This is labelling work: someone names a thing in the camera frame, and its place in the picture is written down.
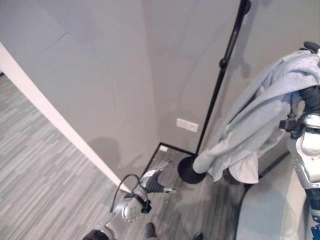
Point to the light blue sweatshirt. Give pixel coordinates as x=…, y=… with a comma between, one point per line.
x=260, y=110

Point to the white wall corner trim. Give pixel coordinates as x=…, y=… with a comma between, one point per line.
x=50, y=107

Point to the white wall socket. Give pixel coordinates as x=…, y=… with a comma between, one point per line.
x=187, y=124

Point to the grey sofa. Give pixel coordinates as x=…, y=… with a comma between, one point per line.
x=272, y=215

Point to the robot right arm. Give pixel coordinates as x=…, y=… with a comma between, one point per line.
x=308, y=150

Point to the black baseboard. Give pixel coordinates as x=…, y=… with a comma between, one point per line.
x=175, y=148

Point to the small white floor-level plate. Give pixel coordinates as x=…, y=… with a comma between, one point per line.
x=163, y=148

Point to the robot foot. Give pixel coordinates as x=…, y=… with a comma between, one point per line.
x=150, y=230
x=198, y=236

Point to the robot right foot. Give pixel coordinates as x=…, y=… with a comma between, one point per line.
x=198, y=236

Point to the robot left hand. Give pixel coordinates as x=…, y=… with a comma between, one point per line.
x=153, y=184

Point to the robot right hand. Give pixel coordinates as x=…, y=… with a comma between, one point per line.
x=311, y=98

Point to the black clothes rack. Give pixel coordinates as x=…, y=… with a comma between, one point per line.
x=217, y=82

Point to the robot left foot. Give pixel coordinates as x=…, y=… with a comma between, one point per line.
x=150, y=230

